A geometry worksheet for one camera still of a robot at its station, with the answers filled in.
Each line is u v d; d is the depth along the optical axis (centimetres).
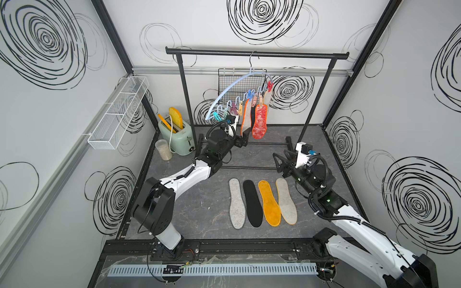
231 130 66
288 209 85
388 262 42
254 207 85
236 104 68
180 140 96
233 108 67
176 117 97
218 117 63
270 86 81
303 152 61
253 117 84
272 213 83
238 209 85
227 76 95
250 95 71
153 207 44
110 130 73
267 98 85
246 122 81
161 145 97
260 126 89
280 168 65
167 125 95
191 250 72
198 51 59
